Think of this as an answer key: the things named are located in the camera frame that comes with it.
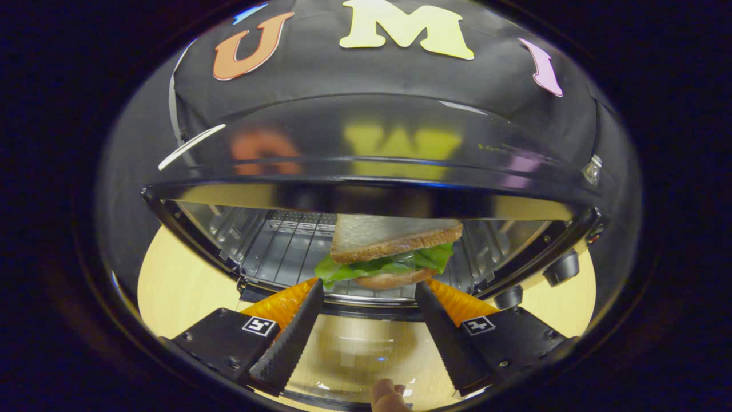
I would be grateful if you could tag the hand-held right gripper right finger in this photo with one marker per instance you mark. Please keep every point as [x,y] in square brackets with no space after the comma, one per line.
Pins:
[449,343]

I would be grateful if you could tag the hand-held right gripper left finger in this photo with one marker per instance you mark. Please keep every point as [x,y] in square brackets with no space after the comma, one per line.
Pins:
[294,337]

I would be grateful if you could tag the lettuce sandwich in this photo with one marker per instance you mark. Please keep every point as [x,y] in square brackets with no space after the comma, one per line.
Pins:
[389,237]

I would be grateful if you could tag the black electric oven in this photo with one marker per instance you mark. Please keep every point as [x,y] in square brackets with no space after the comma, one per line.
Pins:
[400,160]

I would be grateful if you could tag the clear plastic water bottle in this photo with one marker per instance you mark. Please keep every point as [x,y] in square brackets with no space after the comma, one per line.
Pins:
[592,170]

